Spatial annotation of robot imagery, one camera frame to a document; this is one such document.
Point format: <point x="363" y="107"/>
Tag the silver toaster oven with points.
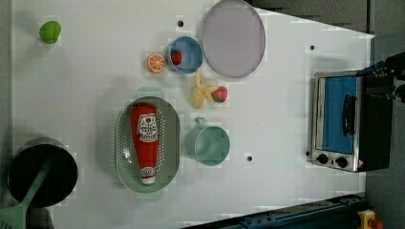
<point x="351" y="122"/>

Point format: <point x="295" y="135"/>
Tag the yellow red emergency button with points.
<point x="368" y="220"/>

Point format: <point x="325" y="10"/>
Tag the red strawberry toy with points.
<point x="220" y="95"/>

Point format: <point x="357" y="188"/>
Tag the blue bowl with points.
<point x="192" y="55"/>

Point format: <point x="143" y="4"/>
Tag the green spatula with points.
<point x="15" y="217"/>

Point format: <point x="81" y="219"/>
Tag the yellow banana toy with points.
<point x="200" y="92"/>

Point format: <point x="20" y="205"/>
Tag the green mug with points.
<point x="210" y="145"/>

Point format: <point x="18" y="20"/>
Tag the black pot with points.
<point x="58" y="183"/>

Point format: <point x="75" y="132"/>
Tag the blue metal rail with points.
<point x="332" y="213"/>

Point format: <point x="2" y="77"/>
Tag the orange slice toy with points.
<point x="155" y="63"/>

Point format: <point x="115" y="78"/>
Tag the red ketchup bottle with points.
<point x="145" y="133"/>

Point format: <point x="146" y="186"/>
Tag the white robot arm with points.
<point x="393" y="68"/>

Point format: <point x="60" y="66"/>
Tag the green oval strainer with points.
<point x="168" y="159"/>

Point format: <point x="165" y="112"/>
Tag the green pear toy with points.
<point x="50" y="32"/>

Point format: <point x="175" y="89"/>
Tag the red strawberry in bowl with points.
<point x="176" y="58"/>

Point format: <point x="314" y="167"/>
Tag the lilac round plate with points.
<point x="233" y="38"/>

